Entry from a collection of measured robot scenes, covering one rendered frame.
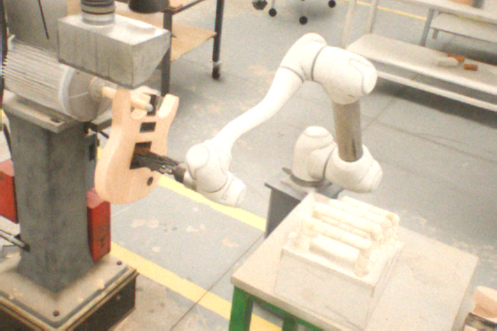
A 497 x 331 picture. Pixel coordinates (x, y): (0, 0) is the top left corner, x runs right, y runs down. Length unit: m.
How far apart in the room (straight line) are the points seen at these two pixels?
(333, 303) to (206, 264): 1.63
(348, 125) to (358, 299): 0.79
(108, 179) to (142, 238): 1.42
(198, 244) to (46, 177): 1.27
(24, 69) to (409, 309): 1.47
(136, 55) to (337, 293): 0.88
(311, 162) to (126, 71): 1.06
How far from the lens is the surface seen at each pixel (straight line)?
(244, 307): 1.90
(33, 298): 2.71
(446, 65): 5.68
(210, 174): 1.79
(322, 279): 1.69
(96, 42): 1.85
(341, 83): 2.04
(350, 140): 2.33
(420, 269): 2.03
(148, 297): 3.09
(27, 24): 2.18
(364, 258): 1.61
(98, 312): 2.79
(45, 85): 2.15
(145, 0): 1.94
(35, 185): 2.45
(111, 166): 2.02
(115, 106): 1.99
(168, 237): 3.44
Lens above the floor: 2.16
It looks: 29 degrees down
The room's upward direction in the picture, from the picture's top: 7 degrees clockwise
